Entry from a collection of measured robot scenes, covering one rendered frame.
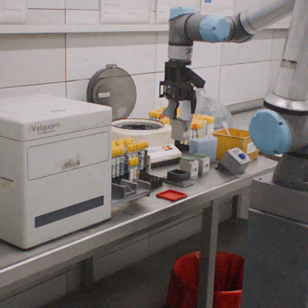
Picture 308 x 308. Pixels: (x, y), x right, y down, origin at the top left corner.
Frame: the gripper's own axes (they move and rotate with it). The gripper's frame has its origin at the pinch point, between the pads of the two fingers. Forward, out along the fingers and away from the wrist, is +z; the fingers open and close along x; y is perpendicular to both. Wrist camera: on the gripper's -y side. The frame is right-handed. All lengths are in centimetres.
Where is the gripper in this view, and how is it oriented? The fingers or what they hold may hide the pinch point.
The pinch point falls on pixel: (181, 124)
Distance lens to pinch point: 176.2
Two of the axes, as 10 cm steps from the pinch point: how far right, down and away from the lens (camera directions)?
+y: -6.4, 1.8, -7.5
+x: 7.7, 1.9, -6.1
